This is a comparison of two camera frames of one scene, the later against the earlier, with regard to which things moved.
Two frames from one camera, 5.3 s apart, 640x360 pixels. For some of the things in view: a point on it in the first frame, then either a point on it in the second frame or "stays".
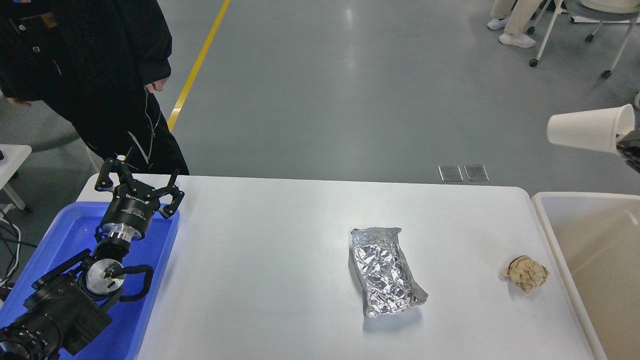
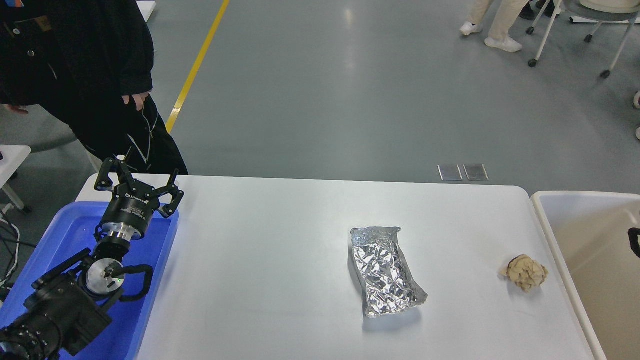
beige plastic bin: [600, 232] stays
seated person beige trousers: [516, 21] -> [505, 13]
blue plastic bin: [72, 231] stays
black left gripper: [133, 203] stays
